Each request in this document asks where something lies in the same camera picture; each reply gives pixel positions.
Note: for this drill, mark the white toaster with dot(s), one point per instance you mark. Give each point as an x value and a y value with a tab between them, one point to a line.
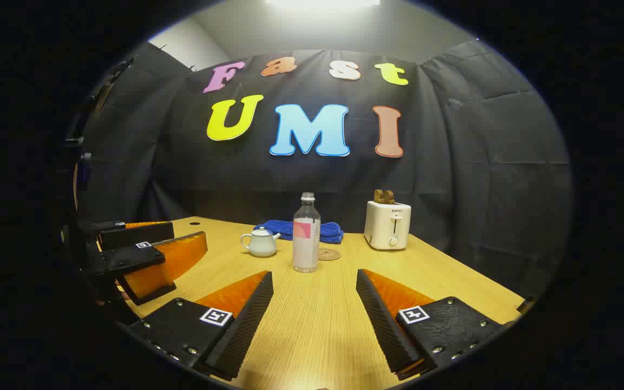
385	222

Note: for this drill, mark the brown toast slice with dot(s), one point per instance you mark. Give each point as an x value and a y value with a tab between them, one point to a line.
378	196
389	197

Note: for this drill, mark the ceiling light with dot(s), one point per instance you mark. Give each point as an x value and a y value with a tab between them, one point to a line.
323	2

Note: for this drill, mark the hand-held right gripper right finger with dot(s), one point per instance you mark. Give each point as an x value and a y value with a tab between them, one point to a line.
382	325

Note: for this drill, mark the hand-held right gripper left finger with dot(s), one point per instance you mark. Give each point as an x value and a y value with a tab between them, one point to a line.
247	325

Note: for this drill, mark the blue folded towel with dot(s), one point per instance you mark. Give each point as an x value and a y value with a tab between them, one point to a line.
275	228

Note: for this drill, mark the clear plastic water bottle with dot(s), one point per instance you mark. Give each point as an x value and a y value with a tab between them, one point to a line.
306	249

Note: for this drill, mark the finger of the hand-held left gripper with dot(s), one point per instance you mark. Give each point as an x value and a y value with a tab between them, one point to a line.
138	235
133	260

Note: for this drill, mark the black backdrop cloth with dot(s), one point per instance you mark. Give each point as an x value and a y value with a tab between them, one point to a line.
453	189

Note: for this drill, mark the white ceramic teacup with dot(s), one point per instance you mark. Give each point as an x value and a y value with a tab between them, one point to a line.
260	247

